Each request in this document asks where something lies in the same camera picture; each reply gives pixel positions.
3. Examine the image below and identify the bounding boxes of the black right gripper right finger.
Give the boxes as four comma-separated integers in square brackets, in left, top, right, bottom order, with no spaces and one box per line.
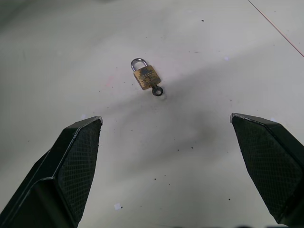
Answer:
[229,113,304,226]

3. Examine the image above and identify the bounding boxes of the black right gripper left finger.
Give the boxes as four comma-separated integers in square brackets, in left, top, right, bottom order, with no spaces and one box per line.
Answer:
[0,115,104,228]

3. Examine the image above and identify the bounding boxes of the small black key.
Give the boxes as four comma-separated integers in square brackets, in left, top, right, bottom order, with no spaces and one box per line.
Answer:
[150,85,164,97]

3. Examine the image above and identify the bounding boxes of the small brass padlock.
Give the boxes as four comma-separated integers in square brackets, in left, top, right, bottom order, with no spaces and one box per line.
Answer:
[130,57,162,91]

